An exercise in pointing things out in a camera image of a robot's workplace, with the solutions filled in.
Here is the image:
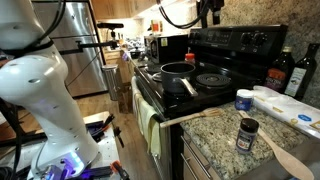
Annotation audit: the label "large wooden spoon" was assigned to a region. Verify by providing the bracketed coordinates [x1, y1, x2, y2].
[238, 109, 315, 180]

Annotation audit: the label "black electric stove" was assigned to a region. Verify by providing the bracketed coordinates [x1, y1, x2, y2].
[133, 23, 289, 180]

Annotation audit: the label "spice jar with red lid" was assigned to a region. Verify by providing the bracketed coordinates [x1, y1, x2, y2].
[184, 52, 197, 65]

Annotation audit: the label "small black background pot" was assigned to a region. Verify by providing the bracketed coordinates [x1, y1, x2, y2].
[129, 47, 145, 60]

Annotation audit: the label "blue jar with white lid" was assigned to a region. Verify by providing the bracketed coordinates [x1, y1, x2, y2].
[234, 88, 255, 112]

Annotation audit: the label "spice jar with black lid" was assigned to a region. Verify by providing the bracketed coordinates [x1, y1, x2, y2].
[235, 117, 260, 155]

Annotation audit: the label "black coil burner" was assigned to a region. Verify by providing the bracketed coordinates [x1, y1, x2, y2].
[194, 73, 233, 89]

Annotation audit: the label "dark bottle with orange label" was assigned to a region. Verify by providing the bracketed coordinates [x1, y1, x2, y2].
[264, 45, 296, 94]

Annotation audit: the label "wooden upper cabinets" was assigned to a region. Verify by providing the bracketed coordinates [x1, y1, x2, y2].
[89, 0, 158, 20]

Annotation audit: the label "wooden base cabinet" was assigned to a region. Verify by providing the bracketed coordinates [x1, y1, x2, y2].
[103, 49, 134, 114]

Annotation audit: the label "slotted wooden spatula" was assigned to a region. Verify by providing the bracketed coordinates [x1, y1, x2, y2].
[159, 107, 224, 129]

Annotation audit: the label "white dish towel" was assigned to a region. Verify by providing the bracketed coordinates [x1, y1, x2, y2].
[130, 75, 143, 118]

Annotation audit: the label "dark bottle with white label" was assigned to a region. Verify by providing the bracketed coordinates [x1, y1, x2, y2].
[284, 42, 320, 101]

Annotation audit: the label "stainless steel trash can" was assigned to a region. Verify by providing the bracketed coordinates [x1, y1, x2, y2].
[101, 64, 124, 102]

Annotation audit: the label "white plastic bag package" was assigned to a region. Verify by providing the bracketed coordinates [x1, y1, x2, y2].
[251, 85, 320, 139]

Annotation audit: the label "yellow dish towel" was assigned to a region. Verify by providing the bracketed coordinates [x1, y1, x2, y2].
[135, 94, 163, 158]

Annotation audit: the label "stainless steel refrigerator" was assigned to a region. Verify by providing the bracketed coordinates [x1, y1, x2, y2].
[31, 1, 109, 98]

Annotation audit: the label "counter drawer cabinet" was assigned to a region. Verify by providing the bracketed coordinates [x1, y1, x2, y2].
[169, 124, 224, 180]

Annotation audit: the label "white robot table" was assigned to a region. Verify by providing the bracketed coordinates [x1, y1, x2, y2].
[0, 111, 121, 180]

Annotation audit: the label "dark saucepan with silver handle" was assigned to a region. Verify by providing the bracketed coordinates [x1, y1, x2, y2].
[160, 62, 199, 98]

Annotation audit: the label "black stereo camera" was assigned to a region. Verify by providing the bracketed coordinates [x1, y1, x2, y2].
[96, 22, 125, 30]

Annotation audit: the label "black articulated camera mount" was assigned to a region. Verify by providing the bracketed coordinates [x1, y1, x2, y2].
[58, 28, 119, 56]

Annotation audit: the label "orange handled black clamp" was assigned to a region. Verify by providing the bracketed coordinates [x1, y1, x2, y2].
[109, 159, 131, 180]
[99, 113, 116, 133]
[112, 125, 126, 149]

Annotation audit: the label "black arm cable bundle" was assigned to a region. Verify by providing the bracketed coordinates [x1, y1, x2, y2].
[0, 0, 66, 58]

